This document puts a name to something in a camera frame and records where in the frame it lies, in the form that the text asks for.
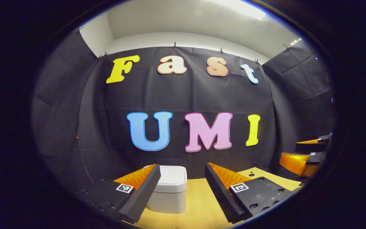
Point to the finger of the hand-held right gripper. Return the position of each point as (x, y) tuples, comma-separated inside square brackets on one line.
[(294, 163), (310, 147)]

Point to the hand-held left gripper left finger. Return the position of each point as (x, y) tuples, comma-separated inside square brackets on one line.
[(141, 195)]

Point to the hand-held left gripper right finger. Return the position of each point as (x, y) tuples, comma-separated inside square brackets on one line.
[(221, 194)]

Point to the white desktop garbage bin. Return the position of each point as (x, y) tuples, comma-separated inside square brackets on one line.
[(170, 194)]

